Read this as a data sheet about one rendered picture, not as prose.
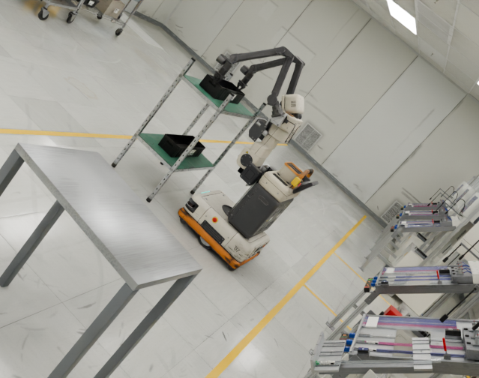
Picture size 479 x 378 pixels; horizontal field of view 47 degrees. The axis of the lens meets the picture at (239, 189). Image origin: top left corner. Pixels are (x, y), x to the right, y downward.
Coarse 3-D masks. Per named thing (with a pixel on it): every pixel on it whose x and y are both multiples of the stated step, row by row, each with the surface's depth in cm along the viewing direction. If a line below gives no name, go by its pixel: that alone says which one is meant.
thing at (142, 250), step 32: (32, 160) 195; (64, 160) 211; (96, 160) 230; (0, 192) 204; (64, 192) 192; (96, 192) 207; (128, 192) 227; (96, 224) 188; (128, 224) 204; (160, 224) 223; (128, 256) 186; (160, 256) 201; (192, 256) 219; (128, 288) 178; (96, 320) 183; (128, 352) 229
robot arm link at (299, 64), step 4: (296, 56) 458; (296, 60) 454; (300, 60) 455; (296, 64) 455; (300, 64) 453; (304, 64) 458; (296, 68) 456; (300, 68) 455; (296, 72) 457; (300, 72) 457; (292, 76) 459; (296, 76) 457; (292, 80) 459; (296, 80) 458; (292, 84) 459; (296, 84) 461; (288, 88) 462; (292, 88) 460; (288, 92) 462; (292, 92) 462; (280, 104) 464
